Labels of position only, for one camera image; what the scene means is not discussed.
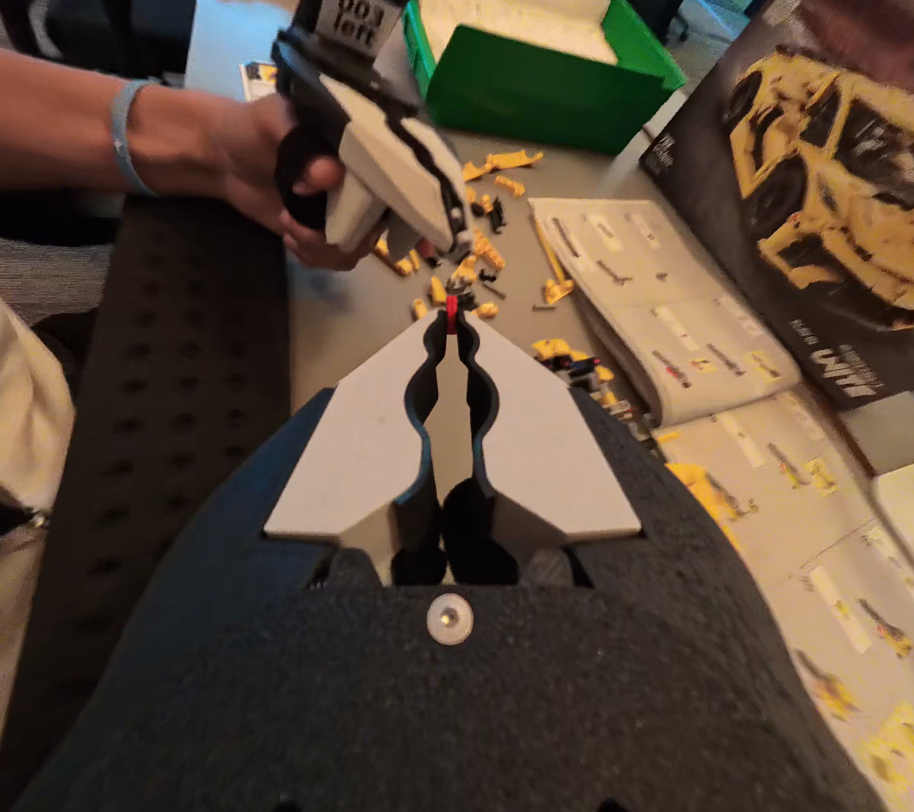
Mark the pile of yellow body panels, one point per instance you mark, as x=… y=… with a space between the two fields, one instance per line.
x=489 y=251

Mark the person's left hand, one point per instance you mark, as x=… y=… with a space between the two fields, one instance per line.
x=214 y=148

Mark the green plastic bin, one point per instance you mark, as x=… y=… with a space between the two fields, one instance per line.
x=543 y=91

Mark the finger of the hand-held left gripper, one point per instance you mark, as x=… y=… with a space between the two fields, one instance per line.
x=443 y=162
x=385 y=169

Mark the red connector pin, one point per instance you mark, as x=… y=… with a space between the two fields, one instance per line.
x=451 y=316

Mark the grey desk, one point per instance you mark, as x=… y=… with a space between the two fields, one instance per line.
x=343 y=326

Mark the light blue wristband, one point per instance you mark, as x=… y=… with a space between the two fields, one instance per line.
x=123 y=141

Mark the partly built toy car model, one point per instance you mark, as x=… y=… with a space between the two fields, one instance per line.
x=571 y=359

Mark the person's left forearm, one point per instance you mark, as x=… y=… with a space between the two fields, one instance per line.
x=57 y=126

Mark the yellow printed sheet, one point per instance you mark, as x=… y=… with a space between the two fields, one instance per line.
x=258 y=80

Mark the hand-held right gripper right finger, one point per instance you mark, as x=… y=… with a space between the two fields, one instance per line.
x=550 y=462

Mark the instruction booklet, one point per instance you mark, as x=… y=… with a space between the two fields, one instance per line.
x=642 y=276

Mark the black dimpled armrest pad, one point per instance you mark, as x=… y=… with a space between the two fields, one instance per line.
x=157 y=398

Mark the toy car set box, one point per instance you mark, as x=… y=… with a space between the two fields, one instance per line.
x=821 y=184

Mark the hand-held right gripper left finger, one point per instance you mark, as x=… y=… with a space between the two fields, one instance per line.
x=357 y=462

